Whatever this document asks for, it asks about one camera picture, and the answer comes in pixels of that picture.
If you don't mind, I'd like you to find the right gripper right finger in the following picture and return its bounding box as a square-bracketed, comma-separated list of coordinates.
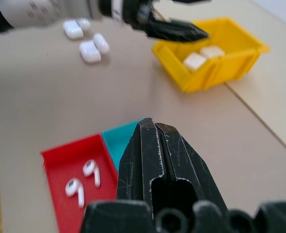
[154, 122, 229, 211]

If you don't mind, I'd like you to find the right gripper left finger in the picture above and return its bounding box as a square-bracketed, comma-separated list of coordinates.
[116, 117, 168, 210]

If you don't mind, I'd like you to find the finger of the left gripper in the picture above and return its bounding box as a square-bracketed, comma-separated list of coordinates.
[171, 0, 213, 4]
[146, 18, 211, 44]

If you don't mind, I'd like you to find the white earbud case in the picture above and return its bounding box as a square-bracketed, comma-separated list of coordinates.
[183, 52, 206, 72]
[62, 18, 91, 40]
[79, 33, 110, 64]
[200, 45, 225, 59]

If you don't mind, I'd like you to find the yellow plastic bin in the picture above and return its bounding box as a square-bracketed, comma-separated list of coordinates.
[151, 16, 271, 93]

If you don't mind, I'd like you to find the blue tray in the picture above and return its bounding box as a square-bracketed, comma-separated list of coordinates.
[101, 116, 153, 172]

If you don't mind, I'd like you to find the white earbud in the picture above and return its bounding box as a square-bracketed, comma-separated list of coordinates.
[83, 159, 101, 187]
[65, 178, 85, 209]

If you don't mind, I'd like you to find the red tray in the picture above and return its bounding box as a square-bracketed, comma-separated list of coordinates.
[40, 134, 119, 233]

